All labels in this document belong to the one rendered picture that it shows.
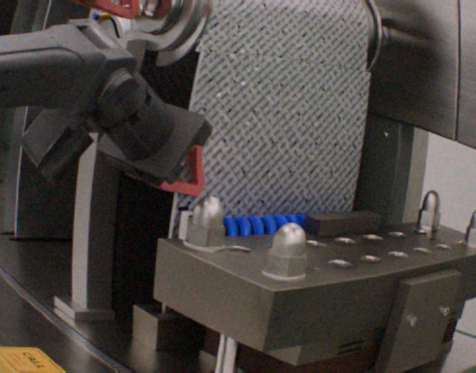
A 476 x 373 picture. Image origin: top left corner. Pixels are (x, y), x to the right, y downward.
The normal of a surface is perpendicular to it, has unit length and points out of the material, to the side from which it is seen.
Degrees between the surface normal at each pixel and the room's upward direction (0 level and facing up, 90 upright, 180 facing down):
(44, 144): 72
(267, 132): 93
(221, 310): 90
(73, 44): 32
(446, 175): 90
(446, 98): 90
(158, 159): 55
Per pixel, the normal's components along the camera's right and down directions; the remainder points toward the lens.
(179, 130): -0.43, -0.51
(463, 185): -0.77, 0.01
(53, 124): -0.19, -0.17
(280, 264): -0.36, 0.12
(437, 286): 0.62, 0.22
